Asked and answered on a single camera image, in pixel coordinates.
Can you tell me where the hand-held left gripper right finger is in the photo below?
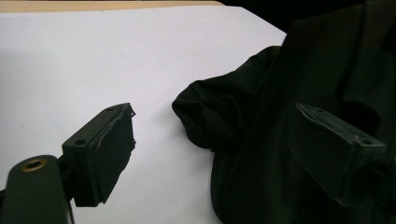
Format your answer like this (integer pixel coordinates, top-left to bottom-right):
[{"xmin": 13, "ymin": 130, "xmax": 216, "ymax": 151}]
[{"xmin": 289, "ymin": 103, "xmax": 387, "ymax": 206}]

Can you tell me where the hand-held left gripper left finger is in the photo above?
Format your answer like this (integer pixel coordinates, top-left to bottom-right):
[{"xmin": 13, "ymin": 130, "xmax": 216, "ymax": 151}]
[{"xmin": 62, "ymin": 102, "xmax": 137, "ymax": 208}]

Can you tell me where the black swim shorts blue print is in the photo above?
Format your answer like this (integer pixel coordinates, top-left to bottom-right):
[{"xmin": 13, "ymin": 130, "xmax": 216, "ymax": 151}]
[{"xmin": 172, "ymin": 0, "xmax": 396, "ymax": 224}]

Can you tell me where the white table mat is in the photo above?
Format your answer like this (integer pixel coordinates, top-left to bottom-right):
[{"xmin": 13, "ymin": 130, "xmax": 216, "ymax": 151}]
[{"xmin": 0, "ymin": 5, "xmax": 288, "ymax": 224}]

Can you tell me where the wooden table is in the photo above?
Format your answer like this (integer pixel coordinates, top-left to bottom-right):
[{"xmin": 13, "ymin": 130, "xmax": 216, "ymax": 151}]
[{"xmin": 0, "ymin": 0, "xmax": 225, "ymax": 14}]

